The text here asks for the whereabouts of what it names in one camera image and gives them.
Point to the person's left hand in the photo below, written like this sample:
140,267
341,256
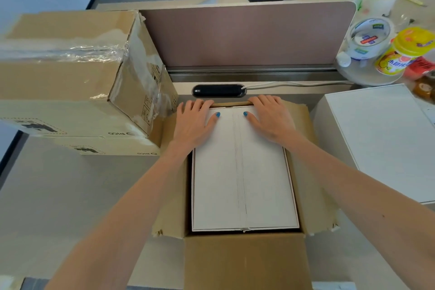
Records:
192,126

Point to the small white round cap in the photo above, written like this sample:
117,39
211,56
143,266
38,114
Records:
343,59

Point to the mauve desk divider panel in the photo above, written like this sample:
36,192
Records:
248,35

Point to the person's right hand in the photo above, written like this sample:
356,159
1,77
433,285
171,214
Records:
275,120

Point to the round beige shelf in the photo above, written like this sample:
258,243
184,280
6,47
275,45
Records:
363,75

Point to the black desk power socket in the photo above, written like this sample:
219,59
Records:
217,91

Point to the white tape roll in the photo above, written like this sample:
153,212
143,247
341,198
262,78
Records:
365,50

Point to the person's left forearm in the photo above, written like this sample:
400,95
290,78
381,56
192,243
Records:
119,225

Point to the white plastic tub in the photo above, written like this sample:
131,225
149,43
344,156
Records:
379,2

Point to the white box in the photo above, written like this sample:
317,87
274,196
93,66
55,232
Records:
221,181
384,137

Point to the red label soda bottle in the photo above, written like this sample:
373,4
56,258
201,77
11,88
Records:
421,67

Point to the small yellow packet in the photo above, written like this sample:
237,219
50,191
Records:
413,0

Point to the person's right forearm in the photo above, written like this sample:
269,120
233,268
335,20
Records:
367,198

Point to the yellow lid jar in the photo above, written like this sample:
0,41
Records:
394,62

